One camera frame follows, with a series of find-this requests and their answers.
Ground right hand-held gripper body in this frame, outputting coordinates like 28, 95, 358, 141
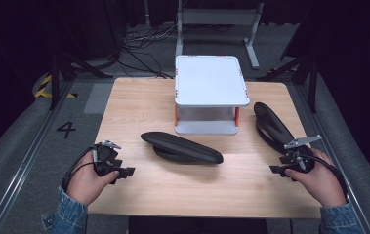
278, 134, 323, 175

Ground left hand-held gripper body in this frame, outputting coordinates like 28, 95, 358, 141
92, 139, 124, 178

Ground person's left hand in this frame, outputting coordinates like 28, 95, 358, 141
65, 150, 121, 208

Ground person's right hand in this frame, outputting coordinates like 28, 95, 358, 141
284, 147, 349, 209

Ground black slipper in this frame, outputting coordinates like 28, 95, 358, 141
253, 101, 313, 158
140, 131, 225, 166

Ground black tripod stand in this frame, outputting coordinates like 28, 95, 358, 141
49, 45, 114, 111
256, 53, 321, 115

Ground yellow black hazard tape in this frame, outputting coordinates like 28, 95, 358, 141
33, 73, 78, 99

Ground white two-tier shoe rack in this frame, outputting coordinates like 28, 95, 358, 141
173, 54, 251, 137

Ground grey metal stand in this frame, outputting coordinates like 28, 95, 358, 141
174, 0, 266, 70

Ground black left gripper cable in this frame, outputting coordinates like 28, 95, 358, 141
61, 145, 100, 193

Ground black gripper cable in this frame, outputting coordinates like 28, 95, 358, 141
61, 145, 100, 193
298, 153, 349, 199

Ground metal floor rail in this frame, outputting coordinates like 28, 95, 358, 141
0, 81, 73, 234
293, 82, 370, 234

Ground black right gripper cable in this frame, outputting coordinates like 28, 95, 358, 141
298, 153, 349, 199

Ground bundle of black floor cables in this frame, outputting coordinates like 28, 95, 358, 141
119, 22, 178, 80

